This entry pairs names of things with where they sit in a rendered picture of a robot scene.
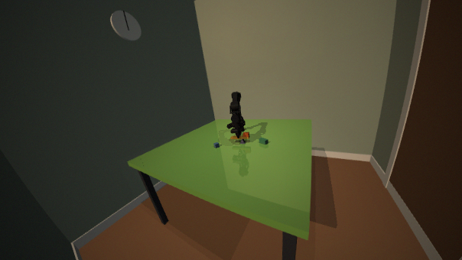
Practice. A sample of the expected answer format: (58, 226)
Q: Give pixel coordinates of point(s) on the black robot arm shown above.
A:
(235, 109)

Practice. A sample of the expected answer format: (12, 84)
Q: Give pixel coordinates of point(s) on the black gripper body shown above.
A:
(237, 126)

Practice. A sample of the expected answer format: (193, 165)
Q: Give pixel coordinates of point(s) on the green rectangular block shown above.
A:
(263, 141)

